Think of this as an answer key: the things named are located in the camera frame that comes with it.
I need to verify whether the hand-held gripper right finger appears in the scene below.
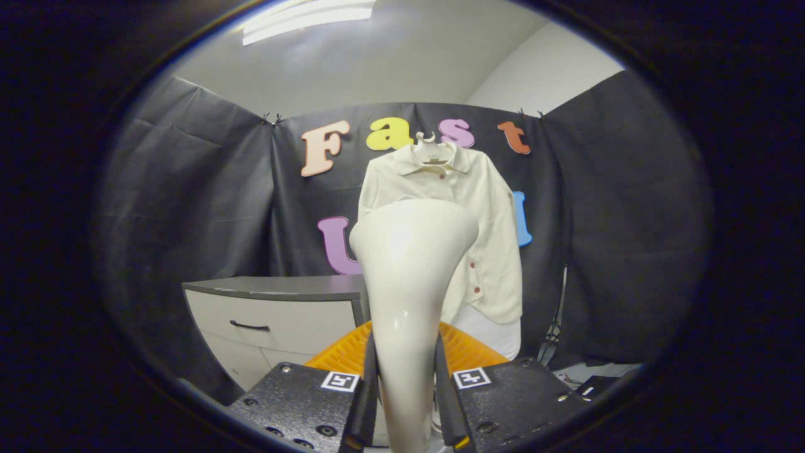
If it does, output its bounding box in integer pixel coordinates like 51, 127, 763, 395
434, 321, 589, 450

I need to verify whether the white garment steamer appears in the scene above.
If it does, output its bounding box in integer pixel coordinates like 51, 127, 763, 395
349, 199, 480, 453

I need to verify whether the ceiling light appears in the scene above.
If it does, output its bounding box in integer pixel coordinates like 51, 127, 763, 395
242, 0, 376, 46

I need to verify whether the dark tripod stand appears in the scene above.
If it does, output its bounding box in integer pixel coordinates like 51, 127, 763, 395
538, 264, 569, 369

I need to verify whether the cream button shirt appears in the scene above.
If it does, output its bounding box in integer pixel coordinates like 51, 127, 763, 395
357, 142, 524, 326

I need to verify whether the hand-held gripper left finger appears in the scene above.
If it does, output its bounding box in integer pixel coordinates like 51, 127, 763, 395
228, 321, 380, 453

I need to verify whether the white clothes hanger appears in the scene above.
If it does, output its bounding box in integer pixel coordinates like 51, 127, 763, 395
412, 131, 453, 165

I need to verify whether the grey drawer cabinet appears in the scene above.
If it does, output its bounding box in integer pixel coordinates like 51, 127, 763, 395
182, 275, 372, 391

